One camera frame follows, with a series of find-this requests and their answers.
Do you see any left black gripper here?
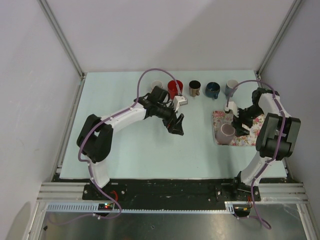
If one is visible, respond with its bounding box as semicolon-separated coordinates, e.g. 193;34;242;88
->
154;101;184;136

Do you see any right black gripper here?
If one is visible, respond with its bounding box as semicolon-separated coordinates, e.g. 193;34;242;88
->
231;104;264;138

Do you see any lilac mug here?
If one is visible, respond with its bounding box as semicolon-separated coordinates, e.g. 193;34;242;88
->
215;123;236;145

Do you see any red mug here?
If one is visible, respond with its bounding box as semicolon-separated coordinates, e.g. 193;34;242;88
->
167;80;183;100

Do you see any grey mug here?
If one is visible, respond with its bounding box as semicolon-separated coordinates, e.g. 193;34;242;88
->
224;79;238;98

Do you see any brown patterned mug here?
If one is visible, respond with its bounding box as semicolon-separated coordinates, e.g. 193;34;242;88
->
189;80;201;97

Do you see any blue mug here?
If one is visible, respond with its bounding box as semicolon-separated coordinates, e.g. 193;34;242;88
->
205;82;221;100

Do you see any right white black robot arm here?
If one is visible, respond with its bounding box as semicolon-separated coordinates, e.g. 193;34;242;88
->
228;87;301;201

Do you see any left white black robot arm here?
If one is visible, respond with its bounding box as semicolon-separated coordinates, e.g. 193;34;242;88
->
76;86;188;200

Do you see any pink white mug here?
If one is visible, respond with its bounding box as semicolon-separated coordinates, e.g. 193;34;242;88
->
150;80;163;91

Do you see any floral tray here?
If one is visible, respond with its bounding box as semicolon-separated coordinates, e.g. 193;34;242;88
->
212;110;265;147

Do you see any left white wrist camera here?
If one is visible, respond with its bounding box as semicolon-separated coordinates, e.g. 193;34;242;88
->
172;95;188;111

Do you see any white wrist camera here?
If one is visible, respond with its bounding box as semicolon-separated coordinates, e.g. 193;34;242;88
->
224;101;240;118
172;95;188;111

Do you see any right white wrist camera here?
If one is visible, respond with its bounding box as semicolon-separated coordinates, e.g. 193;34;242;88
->
224;101;240;118

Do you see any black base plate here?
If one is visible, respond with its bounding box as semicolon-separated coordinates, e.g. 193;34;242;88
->
50;174;262;211

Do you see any grey slotted cable duct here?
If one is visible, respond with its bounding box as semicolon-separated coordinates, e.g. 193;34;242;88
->
46;201;237;215

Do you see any right aluminium frame post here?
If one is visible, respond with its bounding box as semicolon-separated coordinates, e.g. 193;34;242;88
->
255;0;305;80

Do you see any aluminium frame post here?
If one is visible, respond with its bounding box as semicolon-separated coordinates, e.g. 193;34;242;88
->
255;0;305;80
37;0;85;80

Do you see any left aluminium frame post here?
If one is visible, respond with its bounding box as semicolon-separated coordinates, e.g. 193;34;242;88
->
37;0;85;80

